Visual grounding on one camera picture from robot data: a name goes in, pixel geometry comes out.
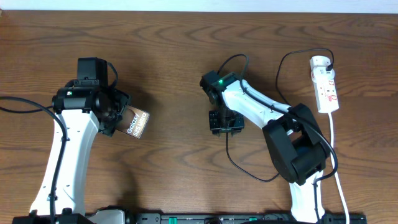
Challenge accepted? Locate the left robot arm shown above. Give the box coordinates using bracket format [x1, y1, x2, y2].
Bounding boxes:
[12, 87, 132, 224]

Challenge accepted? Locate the black USB charging cable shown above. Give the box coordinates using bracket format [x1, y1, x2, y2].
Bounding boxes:
[225, 47, 335, 183]

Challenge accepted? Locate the black right camera cable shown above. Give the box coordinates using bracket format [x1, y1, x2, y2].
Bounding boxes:
[216, 54, 339, 224]

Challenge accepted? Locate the white power strip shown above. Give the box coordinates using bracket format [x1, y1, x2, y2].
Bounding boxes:
[310, 55, 339, 114]

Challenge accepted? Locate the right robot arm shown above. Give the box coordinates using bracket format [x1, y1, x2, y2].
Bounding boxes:
[200, 70, 335, 223]

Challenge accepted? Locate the black camera cable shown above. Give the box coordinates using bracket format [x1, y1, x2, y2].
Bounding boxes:
[0, 62, 119, 224]
[216, 54, 339, 224]

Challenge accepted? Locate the black left camera cable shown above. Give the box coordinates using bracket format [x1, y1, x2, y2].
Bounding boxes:
[0, 62, 119, 224]

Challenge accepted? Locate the white power strip cord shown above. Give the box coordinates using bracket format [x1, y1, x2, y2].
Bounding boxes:
[327, 112, 351, 224]

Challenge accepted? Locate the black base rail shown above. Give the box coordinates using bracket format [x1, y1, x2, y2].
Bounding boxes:
[85, 212, 368, 224]

